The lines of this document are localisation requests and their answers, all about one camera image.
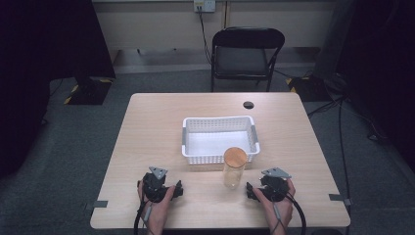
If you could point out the black stand base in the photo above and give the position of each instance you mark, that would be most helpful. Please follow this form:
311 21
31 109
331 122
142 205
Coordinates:
308 88
89 93

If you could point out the grey left gripper plug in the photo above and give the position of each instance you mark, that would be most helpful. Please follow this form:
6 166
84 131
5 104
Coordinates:
148 213

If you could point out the grey right gripper plug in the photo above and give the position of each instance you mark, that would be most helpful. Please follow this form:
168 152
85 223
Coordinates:
277 212

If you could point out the glass jar with wooden lid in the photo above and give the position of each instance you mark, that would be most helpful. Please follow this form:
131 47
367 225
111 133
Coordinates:
234 169

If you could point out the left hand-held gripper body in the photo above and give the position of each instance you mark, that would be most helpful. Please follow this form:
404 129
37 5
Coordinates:
153 189

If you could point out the black folding chair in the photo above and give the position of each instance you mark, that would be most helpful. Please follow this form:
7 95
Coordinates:
241 60

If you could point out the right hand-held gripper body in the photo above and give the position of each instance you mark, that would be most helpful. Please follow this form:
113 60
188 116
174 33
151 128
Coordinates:
274 188

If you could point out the grey gripper plug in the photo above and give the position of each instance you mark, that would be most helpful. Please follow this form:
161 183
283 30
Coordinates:
148 213
277 212

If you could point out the grey tape strip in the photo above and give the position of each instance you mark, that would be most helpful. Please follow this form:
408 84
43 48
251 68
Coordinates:
337 197
99 204

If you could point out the white wall socket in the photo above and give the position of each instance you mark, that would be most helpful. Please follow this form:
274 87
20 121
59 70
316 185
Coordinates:
204 5

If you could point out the black curtain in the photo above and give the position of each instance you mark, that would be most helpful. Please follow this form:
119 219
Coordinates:
385 65
42 65

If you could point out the person's right hand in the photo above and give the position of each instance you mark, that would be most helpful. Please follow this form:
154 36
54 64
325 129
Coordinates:
283 210

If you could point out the white plastic basket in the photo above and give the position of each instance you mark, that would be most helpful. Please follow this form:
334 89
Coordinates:
212 143

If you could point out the person's left hand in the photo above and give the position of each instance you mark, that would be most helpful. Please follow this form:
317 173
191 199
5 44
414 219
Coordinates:
160 210

